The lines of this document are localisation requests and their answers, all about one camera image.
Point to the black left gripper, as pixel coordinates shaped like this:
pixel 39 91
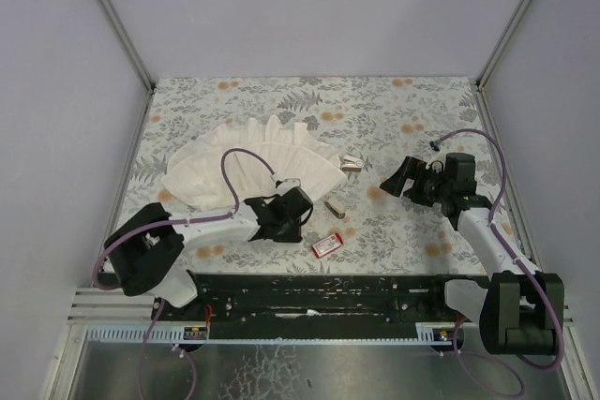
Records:
pixel 285 229

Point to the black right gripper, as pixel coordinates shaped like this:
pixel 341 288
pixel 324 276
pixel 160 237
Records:
pixel 412 181

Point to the brown small stapler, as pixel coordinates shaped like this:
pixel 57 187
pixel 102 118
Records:
pixel 336 207

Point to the red white staples box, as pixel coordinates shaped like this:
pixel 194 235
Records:
pixel 327 245

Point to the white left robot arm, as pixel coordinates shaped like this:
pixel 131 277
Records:
pixel 144 251

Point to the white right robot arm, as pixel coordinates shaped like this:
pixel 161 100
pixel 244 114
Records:
pixel 521 310

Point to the floral table mat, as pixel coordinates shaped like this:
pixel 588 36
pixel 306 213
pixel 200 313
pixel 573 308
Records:
pixel 381 120

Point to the white folded cloth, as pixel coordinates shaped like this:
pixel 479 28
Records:
pixel 246 156

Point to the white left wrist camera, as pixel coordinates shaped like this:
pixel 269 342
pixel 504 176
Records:
pixel 284 184

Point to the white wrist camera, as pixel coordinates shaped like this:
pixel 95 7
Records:
pixel 284 184
pixel 438 160

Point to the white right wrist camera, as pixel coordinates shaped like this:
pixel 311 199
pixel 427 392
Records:
pixel 438 160

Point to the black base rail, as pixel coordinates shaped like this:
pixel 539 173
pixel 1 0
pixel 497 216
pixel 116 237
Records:
pixel 233 297

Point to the white cable duct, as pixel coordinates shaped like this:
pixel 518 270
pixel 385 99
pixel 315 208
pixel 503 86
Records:
pixel 287 331

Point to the left aluminium frame post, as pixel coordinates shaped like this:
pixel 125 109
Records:
pixel 127 45

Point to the aluminium frame post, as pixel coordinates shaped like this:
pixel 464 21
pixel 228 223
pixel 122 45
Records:
pixel 127 45
pixel 503 43

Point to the right aluminium frame post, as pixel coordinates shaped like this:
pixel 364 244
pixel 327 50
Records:
pixel 503 43

